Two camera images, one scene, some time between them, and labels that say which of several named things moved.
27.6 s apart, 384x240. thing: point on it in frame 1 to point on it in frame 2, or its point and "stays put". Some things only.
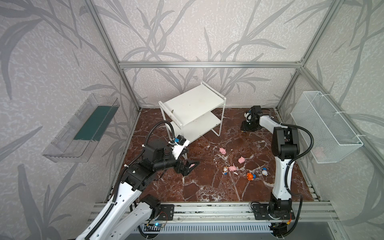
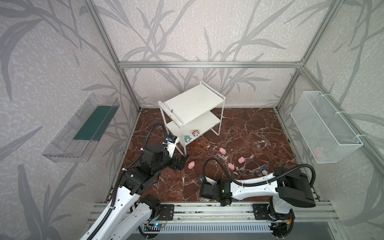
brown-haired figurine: x=225 y=170 to x=195 y=133
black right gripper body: x=250 y=122 to x=204 y=190
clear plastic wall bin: x=77 y=141 stays put
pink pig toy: x=241 y=160 stays put
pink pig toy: x=222 y=150 stays put
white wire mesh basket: x=334 y=138 stays put
